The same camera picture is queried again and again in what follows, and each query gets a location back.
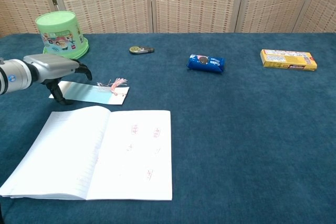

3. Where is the green plastic toy bucket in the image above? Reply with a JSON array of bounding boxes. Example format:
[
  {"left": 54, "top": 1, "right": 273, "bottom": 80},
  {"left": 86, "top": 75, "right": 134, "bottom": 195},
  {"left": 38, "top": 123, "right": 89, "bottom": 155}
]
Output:
[{"left": 35, "top": 10, "right": 90, "bottom": 60}]

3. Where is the blue cookie pack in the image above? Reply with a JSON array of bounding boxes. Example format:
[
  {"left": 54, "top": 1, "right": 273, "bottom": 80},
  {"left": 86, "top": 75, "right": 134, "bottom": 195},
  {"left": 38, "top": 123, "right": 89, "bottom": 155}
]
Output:
[{"left": 186, "top": 54, "right": 226, "bottom": 74}]

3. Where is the open white notebook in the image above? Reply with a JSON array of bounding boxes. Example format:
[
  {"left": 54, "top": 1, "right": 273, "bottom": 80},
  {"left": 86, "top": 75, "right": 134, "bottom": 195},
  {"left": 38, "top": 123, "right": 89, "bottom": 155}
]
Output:
[{"left": 0, "top": 105, "right": 173, "bottom": 201}]

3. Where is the yellow cardboard box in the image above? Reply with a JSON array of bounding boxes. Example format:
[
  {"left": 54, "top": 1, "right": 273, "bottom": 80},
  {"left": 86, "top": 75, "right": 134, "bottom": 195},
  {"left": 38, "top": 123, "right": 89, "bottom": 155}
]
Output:
[{"left": 260, "top": 49, "right": 318, "bottom": 72}]

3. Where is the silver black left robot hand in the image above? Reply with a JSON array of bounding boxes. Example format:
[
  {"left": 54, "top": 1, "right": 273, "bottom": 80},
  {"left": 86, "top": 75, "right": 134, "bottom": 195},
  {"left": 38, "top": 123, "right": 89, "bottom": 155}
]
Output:
[{"left": 23, "top": 54, "right": 93, "bottom": 106}]

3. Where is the light blue tasselled bookmark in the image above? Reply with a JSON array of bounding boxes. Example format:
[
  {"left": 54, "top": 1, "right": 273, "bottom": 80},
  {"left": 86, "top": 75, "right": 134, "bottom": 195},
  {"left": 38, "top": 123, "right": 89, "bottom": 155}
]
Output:
[{"left": 48, "top": 77, "right": 131, "bottom": 106}]

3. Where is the dark teal table cover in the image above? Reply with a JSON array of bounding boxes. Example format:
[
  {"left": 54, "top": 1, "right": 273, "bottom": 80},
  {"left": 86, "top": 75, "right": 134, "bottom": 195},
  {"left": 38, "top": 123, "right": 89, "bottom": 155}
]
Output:
[{"left": 0, "top": 32, "right": 336, "bottom": 224}]

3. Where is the woven bamboo folding screen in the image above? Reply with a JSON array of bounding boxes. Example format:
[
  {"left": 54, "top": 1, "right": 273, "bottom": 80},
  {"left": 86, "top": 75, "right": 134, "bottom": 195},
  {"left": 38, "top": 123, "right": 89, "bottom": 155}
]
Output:
[{"left": 0, "top": 0, "right": 336, "bottom": 38}]

